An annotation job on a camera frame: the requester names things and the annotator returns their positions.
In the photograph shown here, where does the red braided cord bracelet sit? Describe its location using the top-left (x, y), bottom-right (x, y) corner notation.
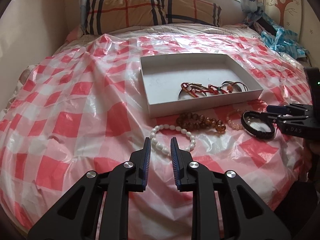
top-left (180, 81), bottom-right (229, 98)

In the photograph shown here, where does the pale pink bead bracelet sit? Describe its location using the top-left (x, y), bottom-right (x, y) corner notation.
top-left (226, 109), bottom-right (249, 131)

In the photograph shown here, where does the black braided leather bracelet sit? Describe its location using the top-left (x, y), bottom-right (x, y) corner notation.
top-left (241, 110), bottom-right (276, 140)

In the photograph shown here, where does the blue white crumpled cloth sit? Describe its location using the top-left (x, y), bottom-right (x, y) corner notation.
top-left (241, 1), bottom-right (308, 60)

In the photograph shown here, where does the brown cord orange stone bracelet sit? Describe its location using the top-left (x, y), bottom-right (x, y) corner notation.
top-left (221, 81), bottom-right (250, 93)

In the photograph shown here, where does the cream tree pattern headboard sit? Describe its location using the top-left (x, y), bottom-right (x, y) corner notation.
top-left (264, 0), bottom-right (319, 50)

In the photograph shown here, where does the tan plaid pillow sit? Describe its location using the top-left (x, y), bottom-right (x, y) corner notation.
top-left (84, 0), bottom-right (222, 35)

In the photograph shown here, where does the brown amber bead bracelet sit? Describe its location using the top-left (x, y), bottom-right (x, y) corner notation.
top-left (176, 112), bottom-right (227, 133)

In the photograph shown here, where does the white bead bracelet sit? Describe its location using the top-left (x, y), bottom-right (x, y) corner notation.
top-left (149, 124), bottom-right (197, 157)

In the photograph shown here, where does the red white checkered plastic sheet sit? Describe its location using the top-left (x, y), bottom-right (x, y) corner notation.
top-left (1, 33), bottom-right (311, 239)

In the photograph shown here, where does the wide silver bangle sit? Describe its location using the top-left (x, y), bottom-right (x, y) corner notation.
top-left (178, 85), bottom-right (207, 99)

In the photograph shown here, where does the engraved silver bangle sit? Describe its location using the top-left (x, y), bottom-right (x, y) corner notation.
top-left (221, 80), bottom-right (248, 93)

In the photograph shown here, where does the white shallow cardboard box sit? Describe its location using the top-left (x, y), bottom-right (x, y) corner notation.
top-left (140, 53), bottom-right (263, 118)

